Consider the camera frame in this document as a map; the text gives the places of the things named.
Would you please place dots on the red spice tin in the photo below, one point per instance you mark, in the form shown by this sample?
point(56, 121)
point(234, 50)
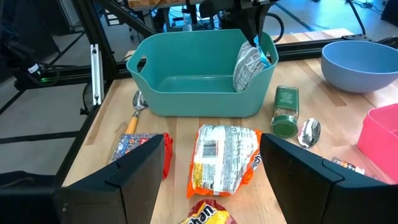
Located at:
point(130, 143)

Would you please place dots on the teal plastic basket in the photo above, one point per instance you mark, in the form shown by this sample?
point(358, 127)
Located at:
point(199, 99)

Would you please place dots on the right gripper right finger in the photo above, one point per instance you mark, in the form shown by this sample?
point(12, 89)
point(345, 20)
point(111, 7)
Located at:
point(311, 193)

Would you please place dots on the small saffron spice jar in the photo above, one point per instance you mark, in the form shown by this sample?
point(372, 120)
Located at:
point(348, 165)

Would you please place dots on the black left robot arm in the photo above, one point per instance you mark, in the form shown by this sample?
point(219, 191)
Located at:
point(214, 7)

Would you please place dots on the silver aluminium bracket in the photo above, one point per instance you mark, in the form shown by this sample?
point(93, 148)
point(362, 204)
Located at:
point(97, 74)

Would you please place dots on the black device with green light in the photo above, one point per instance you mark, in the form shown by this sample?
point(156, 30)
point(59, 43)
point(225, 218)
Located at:
point(34, 62)

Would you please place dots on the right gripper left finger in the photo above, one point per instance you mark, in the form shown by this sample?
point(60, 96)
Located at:
point(124, 193)

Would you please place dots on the red ramen packet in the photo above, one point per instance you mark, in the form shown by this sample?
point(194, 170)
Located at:
point(205, 214)

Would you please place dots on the blue bowl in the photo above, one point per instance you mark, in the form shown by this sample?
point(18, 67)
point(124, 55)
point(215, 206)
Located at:
point(357, 71)

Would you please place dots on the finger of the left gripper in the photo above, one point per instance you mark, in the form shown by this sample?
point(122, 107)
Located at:
point(261, 21)
point(252, 25)

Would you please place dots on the orange Maruchan ramen packet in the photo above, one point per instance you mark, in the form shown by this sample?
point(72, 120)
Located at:
point(220, 158)

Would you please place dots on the pink plastic bin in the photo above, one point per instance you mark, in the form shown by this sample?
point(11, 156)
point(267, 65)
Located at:
point(382, 140)

